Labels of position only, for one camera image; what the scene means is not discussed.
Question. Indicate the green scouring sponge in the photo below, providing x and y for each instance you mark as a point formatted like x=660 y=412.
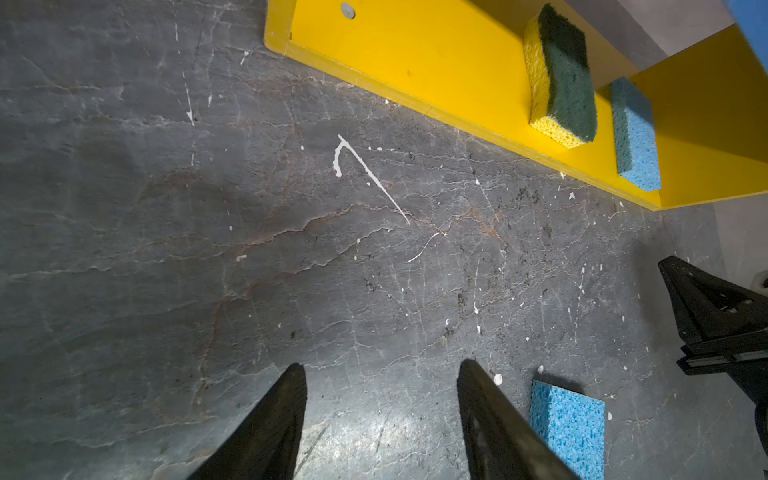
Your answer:
x=563 y=105

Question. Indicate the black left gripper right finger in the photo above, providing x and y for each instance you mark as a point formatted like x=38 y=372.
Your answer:
x=499 y=442

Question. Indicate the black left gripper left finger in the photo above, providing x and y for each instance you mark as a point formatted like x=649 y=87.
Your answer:
x=266 y=443

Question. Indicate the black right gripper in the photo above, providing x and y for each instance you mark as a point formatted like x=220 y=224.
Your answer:
x=723 y=325

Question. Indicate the blue sponge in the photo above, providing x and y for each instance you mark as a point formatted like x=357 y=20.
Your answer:
x=572 y=425
x=634 y=136

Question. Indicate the yellow shelf unit frame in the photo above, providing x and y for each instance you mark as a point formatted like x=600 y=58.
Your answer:
x=462 y=63

